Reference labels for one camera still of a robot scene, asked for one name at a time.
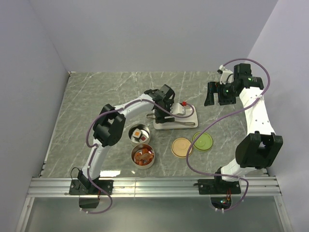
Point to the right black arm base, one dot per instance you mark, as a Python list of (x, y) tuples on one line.
[(217, 186)]

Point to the large orange fish piece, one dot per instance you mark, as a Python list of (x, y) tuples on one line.
[(138, 159)]

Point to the sushi roll red centre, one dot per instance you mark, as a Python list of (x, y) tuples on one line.
[(143, 139)]

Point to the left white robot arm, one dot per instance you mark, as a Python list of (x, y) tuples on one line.
[(107, 128)]

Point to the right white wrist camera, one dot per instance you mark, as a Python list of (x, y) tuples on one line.
[(226, 75)]

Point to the orange chicken wing piece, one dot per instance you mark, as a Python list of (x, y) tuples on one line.
[(146, 153)]

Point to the green round lid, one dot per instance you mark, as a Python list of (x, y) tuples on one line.
[(204, 143)]

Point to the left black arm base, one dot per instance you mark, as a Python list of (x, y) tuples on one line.
[(87, 188)]

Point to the steel bowl far from rail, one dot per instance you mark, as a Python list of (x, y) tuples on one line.
[(145, 131)]

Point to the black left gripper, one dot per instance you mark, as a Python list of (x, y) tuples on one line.
[(160, 119)]

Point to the aluminium front rail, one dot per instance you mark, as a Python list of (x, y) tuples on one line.
[(148, 187)]

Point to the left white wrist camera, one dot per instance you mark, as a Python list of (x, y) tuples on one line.
[(177, 109)]

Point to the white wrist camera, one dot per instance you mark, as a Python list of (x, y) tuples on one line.
[(177, 109), (226, 75)]

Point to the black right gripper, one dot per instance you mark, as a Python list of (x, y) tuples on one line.
[(213, 87)]

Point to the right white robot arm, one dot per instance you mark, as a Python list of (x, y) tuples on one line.
[(261, 145)]

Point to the steel bowl near rail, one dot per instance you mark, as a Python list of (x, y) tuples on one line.
[(147, 162)]

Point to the beige round lid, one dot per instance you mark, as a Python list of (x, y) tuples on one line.
[(180, 146)]

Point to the sushi roll orange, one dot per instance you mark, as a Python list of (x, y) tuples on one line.
[(137, 134)]

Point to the white rectangular plate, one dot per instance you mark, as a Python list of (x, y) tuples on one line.
[(190, 111)]

